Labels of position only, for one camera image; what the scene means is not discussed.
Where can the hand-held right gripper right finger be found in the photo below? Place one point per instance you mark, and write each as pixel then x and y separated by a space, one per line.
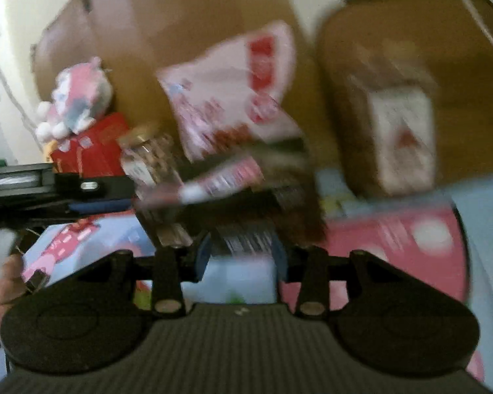
pixel 277 256

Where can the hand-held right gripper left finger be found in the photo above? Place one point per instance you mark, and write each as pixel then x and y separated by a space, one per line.
pixel 204 254

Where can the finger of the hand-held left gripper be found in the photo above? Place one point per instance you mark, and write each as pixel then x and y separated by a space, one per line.
pixel 102 188

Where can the black cardboard box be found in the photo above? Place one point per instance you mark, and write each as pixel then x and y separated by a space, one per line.
pixel 287 197

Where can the person's left hand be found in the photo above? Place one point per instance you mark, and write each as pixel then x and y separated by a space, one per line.
pixel 0 299

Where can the red gift bag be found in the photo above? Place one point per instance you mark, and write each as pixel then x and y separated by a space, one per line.
pixel 94 147

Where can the cashew nut jar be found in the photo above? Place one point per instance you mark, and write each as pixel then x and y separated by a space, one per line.
pixel 148 158

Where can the pink plush toy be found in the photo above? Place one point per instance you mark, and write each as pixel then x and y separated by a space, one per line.
pixel 80 94

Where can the cartoon pig printed bedsheet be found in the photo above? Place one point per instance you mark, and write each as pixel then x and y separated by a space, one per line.
pixel 415 238

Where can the large pink snack bag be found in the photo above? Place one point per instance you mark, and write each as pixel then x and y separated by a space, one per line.
pixel 230 90

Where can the pecan nut jar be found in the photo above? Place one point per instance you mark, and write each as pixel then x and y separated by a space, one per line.
pixel 398 139

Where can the wooden headboard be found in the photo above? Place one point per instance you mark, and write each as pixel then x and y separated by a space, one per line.
pixel 168 16

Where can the brown seat cushion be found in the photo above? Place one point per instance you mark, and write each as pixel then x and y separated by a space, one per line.
pixel 456 90

